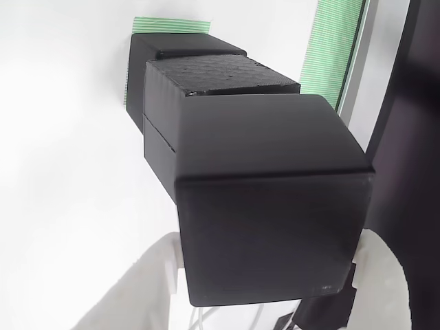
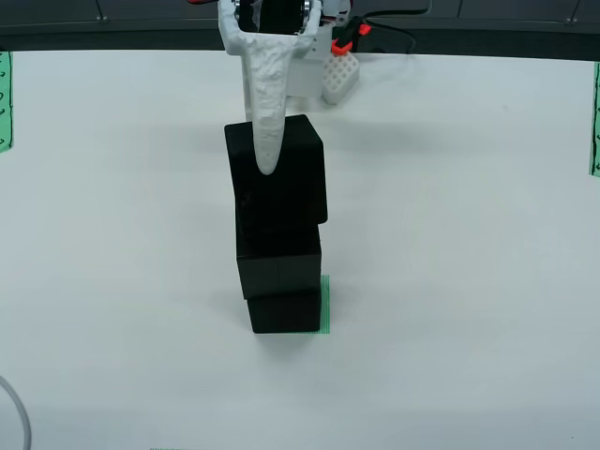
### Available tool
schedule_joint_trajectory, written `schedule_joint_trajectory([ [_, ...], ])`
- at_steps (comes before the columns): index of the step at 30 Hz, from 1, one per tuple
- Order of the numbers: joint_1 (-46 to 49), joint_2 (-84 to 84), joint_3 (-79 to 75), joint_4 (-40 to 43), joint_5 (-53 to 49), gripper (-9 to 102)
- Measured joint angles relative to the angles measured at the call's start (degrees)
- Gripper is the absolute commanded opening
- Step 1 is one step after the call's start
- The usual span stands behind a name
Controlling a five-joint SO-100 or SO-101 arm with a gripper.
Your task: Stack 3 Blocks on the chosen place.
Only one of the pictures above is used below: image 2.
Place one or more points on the black 3D-printed cube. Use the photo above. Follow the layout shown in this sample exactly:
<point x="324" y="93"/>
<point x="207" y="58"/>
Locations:
<point x="290" y="187"/>
<point x="281" y="276"/>
<point x="286" y="314"/>

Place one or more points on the orange and black clamp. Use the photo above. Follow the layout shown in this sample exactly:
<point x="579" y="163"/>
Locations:
<point x="341" y="47"/>

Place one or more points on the dark grey partition panel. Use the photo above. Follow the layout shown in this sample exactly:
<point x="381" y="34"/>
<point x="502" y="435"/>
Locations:
<point x="117" y="19"/>

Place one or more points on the green striped square marker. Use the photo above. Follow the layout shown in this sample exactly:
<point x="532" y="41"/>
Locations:
<point x="326" y="304"/>

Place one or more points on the green strip with arrow marks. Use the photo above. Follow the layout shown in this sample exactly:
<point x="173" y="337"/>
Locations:
<point x="595" y="122"/>
<point x="5" y="103"/>

